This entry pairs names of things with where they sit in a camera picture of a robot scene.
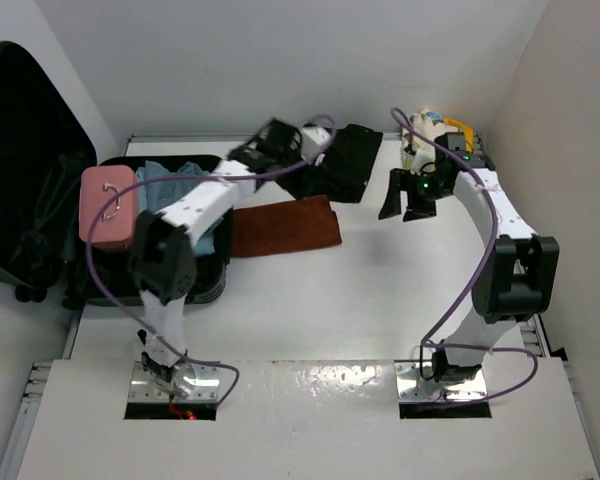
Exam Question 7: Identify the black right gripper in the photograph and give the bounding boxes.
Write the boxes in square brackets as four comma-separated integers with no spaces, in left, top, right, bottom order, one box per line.
[380,168,451,222]

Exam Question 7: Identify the dinosaur print cream cloth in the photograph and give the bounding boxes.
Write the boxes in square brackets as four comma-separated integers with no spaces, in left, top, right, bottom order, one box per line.
[400,107,451,171]

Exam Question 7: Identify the black t-shirt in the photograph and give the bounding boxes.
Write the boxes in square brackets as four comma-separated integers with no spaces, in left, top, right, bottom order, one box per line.
[276,124,383,203]

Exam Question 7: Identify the rust brown towel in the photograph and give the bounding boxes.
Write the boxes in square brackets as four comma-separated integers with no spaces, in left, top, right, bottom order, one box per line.
[232,195,342,258]

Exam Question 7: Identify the grey-blue shorts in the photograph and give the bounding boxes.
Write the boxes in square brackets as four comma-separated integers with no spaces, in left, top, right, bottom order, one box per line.
[135,160,209,213]

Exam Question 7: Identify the pink vanity case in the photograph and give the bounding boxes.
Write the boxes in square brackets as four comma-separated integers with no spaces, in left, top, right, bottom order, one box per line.
[79,165,138,252]

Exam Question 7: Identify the light blue trousers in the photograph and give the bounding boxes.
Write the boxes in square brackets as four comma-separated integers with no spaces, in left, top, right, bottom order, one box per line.
[193,217,223,258]

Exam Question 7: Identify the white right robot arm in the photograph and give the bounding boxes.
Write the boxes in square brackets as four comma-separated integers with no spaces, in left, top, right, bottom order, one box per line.
[378,160,560,383]

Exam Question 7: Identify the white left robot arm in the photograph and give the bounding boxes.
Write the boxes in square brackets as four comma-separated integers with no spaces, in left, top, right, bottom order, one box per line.
[129,119,306,397]

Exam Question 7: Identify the yellow plastic tray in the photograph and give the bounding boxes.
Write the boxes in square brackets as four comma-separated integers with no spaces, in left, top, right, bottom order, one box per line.
[444,117,475,152]

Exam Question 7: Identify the black open suitcase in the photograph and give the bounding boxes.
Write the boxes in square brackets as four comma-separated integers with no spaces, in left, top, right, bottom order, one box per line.
[0,40,234,307]

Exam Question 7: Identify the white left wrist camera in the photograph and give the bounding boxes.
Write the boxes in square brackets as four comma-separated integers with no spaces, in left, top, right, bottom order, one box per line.
[300,126,331,162]

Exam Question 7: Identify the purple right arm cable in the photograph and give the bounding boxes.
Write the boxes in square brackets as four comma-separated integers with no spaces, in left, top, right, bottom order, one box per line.
[389,107,539,412]

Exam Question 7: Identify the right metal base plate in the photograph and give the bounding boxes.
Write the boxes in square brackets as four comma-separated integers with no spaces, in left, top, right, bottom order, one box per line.
[394,360,488,404]

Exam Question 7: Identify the metal base plate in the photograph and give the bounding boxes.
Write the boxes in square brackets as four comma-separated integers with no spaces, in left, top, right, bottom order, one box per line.
[394,360,488,404]
[127,362,220,404]

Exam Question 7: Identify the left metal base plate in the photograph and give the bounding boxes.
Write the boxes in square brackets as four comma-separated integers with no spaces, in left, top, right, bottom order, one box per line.
[127,362,220,404]

